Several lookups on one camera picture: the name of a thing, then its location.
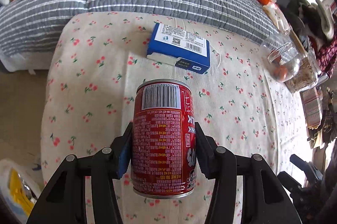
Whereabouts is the yellow foil snack wrapper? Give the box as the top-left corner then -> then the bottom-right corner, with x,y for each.
9,168 -> 36,217

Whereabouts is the red milk drink can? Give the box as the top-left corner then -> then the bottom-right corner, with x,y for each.
131,79 -> 197,199

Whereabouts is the white plastic trash bin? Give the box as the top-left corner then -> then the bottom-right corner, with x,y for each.
1,159 -> 43,223

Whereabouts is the orange tangerine front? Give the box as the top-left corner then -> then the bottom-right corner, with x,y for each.
273,66 -> 288,82

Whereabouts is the orange tangerine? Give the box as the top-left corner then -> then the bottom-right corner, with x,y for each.
273,66 -> 288,82
273,55 -> 282,65

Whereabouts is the jar of sunflower seeds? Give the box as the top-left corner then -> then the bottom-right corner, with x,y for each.
285,54 -> 322,94

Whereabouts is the orange tangerine back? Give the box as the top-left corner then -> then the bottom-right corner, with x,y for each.
273,55 -> 282,65

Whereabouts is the clear glass teapot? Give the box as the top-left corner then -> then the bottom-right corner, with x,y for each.
259,33 -> 303,82

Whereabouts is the cherry print tablecloth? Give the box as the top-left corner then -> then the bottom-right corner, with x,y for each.
29,12 -> 306,223

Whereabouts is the small blue white box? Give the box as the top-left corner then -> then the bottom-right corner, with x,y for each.
146,23 -> 211,74

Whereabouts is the orange snack bag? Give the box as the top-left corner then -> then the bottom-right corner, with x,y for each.
257,0 -> 277,10

